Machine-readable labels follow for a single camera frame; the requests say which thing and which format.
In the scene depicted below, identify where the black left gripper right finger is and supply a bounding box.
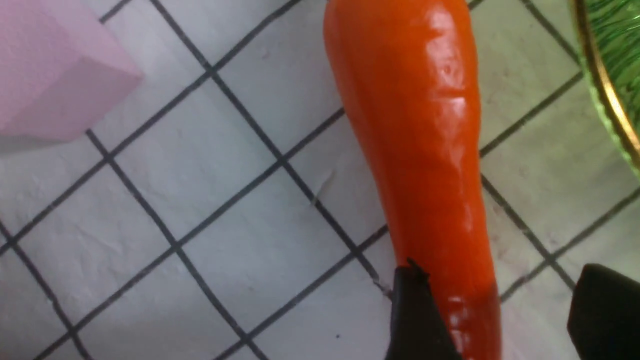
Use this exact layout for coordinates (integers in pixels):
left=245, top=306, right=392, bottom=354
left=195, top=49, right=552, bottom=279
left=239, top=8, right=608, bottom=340
left=567, top=263, right=640, bottom=360

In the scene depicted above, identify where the pink foam cube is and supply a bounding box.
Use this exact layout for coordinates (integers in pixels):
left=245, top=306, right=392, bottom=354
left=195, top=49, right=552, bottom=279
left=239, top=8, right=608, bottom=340
left=0, top=0, right=143, bottom=141

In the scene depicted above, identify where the green glass leaf plate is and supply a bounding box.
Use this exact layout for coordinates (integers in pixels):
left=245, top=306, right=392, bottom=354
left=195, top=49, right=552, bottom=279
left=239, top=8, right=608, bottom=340
left=569, top=0, right=640, bottom=175

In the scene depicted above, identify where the white checkered tablecloth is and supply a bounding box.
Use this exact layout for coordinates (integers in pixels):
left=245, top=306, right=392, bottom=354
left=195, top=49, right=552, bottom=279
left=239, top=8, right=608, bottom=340
left=1, top=0, right=639, bottom=360

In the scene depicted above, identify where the orange toy carrot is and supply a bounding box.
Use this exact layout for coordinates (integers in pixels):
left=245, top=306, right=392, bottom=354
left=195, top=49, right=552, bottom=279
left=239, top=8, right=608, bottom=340
left=323, top=0, right=502, bottom=360

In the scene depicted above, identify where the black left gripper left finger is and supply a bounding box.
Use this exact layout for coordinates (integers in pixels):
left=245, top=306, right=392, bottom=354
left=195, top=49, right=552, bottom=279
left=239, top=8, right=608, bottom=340
left=385, top=258, right=462, bottom=360

